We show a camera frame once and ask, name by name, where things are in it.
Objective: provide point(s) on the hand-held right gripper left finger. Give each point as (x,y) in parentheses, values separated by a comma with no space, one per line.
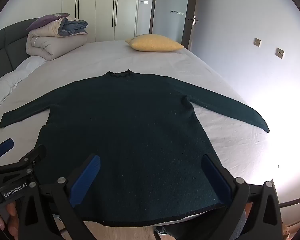
(86,177)

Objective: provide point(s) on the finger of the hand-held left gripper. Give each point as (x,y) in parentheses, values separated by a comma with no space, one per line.
(37,152)
(5,146)

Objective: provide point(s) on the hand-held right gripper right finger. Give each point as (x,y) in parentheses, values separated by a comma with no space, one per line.
(215,180)

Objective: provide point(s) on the dark green blanket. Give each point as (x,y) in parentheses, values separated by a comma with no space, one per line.
(130,130)

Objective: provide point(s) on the person's left hand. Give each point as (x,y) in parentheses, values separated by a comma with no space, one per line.
(11,212)

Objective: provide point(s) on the white quilt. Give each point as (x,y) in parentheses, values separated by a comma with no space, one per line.
(15,73)

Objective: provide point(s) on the dark green upholstered headboard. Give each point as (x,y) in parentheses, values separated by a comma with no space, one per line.
(5,47)

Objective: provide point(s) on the folded beige duvet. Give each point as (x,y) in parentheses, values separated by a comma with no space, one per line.
(47,45)

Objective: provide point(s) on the bed with white sheet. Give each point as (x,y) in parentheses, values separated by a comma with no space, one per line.
(165,62)

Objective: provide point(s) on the folded blue-grey blanket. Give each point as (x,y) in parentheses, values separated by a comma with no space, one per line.
(73,26)

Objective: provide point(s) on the purple pillow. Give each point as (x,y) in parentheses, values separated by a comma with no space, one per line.
(47,21)

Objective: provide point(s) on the yellow pillow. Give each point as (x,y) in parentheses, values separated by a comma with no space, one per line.
(152,43)

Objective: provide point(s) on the white wardrobe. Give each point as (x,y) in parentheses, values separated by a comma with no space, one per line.
(100,12)

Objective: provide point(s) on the beige wall socket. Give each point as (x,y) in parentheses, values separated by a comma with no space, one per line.
(257,42)
(279,53)

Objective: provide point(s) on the corridor switch panel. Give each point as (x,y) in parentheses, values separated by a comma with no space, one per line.
(176,12)

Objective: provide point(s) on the white light switch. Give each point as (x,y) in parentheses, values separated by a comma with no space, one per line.
(145,2)

